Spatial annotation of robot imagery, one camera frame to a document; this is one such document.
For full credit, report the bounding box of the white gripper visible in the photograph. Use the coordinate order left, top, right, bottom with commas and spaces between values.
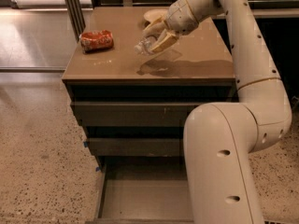
142, 0, 199, 53

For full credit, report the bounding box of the clear plastic water bottle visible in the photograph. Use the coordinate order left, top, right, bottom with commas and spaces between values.
135, 29, 167, 55

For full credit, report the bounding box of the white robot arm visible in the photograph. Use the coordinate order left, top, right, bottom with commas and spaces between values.
143, 0, 292, 224

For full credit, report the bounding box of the grey drawer cabinet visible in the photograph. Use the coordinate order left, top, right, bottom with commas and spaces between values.
63, 7, 235, 167

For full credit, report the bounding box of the top drawer front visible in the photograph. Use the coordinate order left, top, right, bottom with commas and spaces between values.
71, 102, 200, 127

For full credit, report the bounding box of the middle drawer front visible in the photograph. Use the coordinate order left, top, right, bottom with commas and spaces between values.
86, 138, 183, 157

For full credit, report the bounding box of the open bottom drawer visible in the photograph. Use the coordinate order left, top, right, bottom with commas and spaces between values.
86, 157, 192, 224

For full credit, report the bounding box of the white bowl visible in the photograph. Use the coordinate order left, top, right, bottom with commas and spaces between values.
143, 9, 167, 23

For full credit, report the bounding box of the crushed red snack bag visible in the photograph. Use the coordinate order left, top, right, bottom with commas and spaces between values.
79, 30, 114, 52

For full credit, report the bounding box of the blue tape piece upper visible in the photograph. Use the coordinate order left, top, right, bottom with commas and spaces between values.
83, 141, 89, 147

